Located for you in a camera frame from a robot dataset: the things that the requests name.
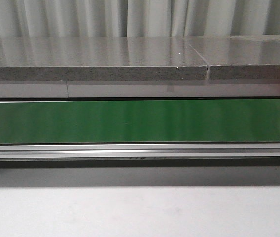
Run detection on aluminium conveyor side rail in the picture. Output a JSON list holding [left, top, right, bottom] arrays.
[[0, 143, 280, 161]]

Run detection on green conveyor belt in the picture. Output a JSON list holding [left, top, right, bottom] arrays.
[[0, 99, 280, 144]]

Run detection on grey stone slab right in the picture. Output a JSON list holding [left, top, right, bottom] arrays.
[[184, 35, 280, 82]]

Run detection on white pleated curtain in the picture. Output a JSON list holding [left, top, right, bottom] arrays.
[[0, 0, 280, 37]]

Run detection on grey stone countertop slab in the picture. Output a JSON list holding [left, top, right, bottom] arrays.
[[0, 37, 207, 82]]

